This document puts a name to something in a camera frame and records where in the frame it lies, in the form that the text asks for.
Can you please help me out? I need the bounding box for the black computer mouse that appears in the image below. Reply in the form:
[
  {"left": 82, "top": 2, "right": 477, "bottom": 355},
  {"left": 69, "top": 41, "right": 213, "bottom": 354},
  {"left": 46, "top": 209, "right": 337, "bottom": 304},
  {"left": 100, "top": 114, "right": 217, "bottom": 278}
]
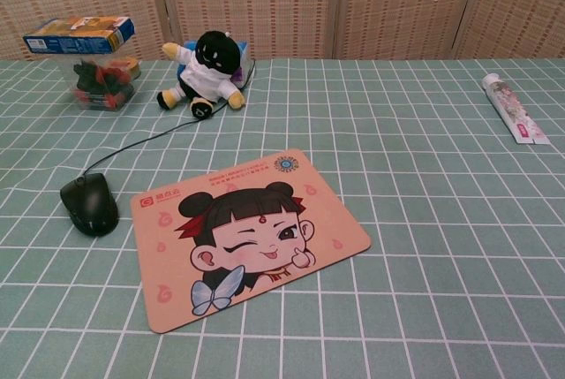
[{"left": 59, "top": 171, "right": 120, "bottom": 238}]

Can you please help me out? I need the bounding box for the cartoon girl mouse pad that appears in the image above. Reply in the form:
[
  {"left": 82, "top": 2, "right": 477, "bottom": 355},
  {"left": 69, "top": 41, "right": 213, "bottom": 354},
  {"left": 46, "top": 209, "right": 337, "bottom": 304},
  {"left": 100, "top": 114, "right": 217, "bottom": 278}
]
[{"left": 130, "top": 148, "right": 372, "bottom": 335}]

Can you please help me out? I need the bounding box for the black-headed plush doll white coat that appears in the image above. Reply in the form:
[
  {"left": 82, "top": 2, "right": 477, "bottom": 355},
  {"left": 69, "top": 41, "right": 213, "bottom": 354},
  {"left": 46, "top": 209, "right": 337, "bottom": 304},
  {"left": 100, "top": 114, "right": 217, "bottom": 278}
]
[{"left": 156, "top": 29, "right": 247, "bottom": 120}]

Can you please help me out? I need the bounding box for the green grid tablecloth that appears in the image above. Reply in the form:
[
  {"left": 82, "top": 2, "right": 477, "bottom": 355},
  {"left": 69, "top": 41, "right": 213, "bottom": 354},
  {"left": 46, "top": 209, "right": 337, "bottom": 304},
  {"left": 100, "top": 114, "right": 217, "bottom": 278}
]
[{"left": 0, "top": 57, "right": 565, "bottom": 379}]

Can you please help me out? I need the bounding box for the orange round tin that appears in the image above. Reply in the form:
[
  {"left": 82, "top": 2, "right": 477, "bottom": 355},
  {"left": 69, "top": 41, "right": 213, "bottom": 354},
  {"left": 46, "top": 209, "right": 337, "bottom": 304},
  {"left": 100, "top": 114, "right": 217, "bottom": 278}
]
[{"left": 112, "top": 56, "right": 143, "bottom": 81}]

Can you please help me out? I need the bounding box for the clear plastic toy container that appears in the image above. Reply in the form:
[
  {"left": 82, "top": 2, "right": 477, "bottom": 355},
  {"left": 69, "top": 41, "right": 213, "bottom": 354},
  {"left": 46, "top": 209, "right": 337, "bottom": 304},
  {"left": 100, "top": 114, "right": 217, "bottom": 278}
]
[{"left": 61, "top": 54, "right": 136, "bottom": 113}]

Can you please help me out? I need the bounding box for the floral toothpaste tube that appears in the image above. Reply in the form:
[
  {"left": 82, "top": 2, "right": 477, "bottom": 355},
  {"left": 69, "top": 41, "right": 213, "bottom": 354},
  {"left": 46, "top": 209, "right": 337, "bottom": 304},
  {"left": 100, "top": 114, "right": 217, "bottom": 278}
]
[{"left": 481, "top": 72, "right": 552, "bottom": 146}]

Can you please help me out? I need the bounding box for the blue and orange carton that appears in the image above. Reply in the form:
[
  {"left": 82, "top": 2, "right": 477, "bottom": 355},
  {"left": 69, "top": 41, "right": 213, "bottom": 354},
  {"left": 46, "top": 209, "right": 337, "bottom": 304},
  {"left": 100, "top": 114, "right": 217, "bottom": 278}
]
[{"left": 22, "top": 15, "right": 136, "bottom": 61}]

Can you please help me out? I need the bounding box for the thin black cable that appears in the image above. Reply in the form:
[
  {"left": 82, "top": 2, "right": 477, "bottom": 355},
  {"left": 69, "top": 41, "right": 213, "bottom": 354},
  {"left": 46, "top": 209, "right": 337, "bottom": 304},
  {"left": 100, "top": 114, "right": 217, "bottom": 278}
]
[{"left": 80, "top": 57, "right": 259, "bottom": 180}]

